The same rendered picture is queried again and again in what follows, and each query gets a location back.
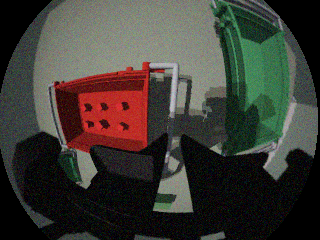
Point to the green rectangular block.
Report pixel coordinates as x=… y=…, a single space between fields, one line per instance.
x=163 y=201

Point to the red plastic tray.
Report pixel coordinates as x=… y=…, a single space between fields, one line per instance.
x=129 y=87

